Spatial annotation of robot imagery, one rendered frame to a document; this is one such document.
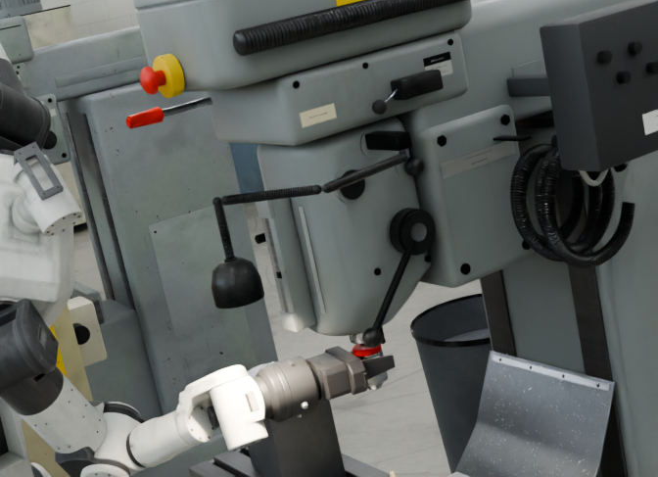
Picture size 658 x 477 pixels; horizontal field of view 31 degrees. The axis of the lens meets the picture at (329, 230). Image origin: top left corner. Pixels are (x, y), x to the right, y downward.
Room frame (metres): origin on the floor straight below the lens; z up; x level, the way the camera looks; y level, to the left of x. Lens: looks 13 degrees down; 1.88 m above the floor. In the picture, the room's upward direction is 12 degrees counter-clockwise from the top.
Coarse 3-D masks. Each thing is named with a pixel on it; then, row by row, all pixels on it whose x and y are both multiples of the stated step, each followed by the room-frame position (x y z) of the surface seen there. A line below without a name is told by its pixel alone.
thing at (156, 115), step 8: (184, 104) 1.79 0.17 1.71; (192, 104) 1.79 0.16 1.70; (200, 104) 1.80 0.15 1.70; (208, 104) 1.80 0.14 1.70; (144, 112) 1.75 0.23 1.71; (152, 112) 1.75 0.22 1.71; (160, 112) 1.76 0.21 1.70; (168, 112) 1.77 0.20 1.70; (176, 112) 1.78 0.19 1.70; (128, 120) 1.74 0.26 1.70; (136, 120) 1.74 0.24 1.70; (144, 120) 1.74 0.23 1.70; (152, 120) 1.75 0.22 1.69; (160, 120) 1.76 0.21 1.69
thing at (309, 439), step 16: (256, 368) 2.17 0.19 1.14; (320, 400) 2.01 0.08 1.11; (304, 416) 2.00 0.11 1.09; (320, 416) 2.01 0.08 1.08; (272, 432) 1.98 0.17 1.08; (288, 432) 1.99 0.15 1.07; (304, 432) 2.00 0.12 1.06; (320, 432) 2.01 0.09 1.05; (336, 432) 2.02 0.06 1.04; (256, 448) 2.12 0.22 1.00; (272, 448) 2.00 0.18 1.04; (288, 448) 1.99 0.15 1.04; (304, 448) 2.00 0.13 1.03; (320, 448) 2.01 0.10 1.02; (336, 448) 2.02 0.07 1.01; (256, 464) 2.15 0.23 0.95; (272, 464) 2.03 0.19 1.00; (288, 464) 1.98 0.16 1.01; (304, 464) 1.99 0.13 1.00; (320, 464) 2.00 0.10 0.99; (336, 464) 2.01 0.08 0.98
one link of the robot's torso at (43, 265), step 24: (0, 168) 1.85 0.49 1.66; (0, 192) 1.82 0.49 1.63; (0, 216) 1.79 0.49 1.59; (0, 240) 1.76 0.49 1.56; (24, 240) 1.78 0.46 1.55; (48, 240) 1.80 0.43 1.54; (72, 240) 1.86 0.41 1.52; (0, 264) 1.73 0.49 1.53; (24, 264) 1.75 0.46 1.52; (48, 264) 1.77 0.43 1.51; (72, 264) 1.83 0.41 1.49; (0, 288) 1.72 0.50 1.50; (24, 288) 1.74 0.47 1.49; (48, 288) 1.75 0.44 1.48; (72, 288) 1.81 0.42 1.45; (48, 312) 1.77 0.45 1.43
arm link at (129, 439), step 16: (112, 416) 1.82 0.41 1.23; (128, 416) 1.83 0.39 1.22; (112, 432) 1.80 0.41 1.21; (128, 432) 1.81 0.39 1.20; (144, 432) 1.77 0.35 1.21; (160, 432) 1.75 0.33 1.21; (176, 432) 1.73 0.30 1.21; (112, 448) 1.77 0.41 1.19; (128, 448) 1.78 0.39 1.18; (144, 448) 1.76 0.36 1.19; (160, 448) 1.75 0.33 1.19; (176, 448) 1.74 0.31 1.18; (128, 464) 1.77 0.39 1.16; (144, 464) 1.77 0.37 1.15
